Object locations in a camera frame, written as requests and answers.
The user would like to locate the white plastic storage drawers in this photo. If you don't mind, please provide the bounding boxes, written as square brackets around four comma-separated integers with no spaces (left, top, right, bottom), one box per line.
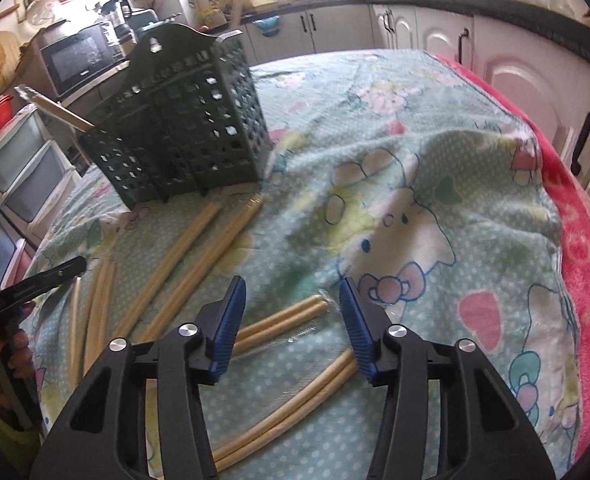
[0,105,83,241]

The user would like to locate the black kitchen countertop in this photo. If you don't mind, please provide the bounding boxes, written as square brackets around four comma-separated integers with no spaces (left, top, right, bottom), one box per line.
[240,0,590,81]

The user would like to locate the black microwave oven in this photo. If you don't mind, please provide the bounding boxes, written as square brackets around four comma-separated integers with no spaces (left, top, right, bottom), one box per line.
[39,21,126,101]

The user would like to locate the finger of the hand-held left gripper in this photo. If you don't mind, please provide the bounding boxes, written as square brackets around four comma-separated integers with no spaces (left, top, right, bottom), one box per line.
[0,256,88,321]

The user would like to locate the group of wooden chopsticks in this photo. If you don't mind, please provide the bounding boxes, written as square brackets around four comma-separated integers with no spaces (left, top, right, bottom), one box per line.
[67,194,358,468]

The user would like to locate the green plastic utensil basket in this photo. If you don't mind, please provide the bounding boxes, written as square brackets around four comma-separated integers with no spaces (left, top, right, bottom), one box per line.
[77,22,270,211]

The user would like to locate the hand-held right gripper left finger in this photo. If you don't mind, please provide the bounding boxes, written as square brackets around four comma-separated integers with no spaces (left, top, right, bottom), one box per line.
[42,275,248,480]

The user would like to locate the person's left hand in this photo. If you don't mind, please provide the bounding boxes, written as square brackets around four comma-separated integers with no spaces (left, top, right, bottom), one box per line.
[2,327,38,386]

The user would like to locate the blue hanging bowl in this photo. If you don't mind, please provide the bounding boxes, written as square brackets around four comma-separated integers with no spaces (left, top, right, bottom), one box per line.
[252,16,283,38]

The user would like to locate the chopstick pair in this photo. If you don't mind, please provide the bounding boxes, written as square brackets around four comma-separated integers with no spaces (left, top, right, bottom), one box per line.
[14,84,96,131]

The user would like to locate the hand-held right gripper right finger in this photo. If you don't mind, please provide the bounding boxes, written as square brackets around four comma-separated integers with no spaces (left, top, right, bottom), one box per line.
[339,276,558,480]

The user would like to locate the white kitchen base cabinets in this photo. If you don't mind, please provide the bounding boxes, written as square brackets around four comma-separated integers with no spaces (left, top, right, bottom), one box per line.
[242,2,590,211]

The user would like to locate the cartoon cat printed blanket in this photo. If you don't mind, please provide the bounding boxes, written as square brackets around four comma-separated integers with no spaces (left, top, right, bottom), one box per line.
[25,49,583,480]

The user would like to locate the black blender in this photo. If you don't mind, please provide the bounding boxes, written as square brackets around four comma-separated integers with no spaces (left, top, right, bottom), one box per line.
[102,0,138,43]

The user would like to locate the pink fleece blanket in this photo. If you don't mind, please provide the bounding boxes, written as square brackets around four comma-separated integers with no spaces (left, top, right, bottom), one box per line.
[432,52,590,466]

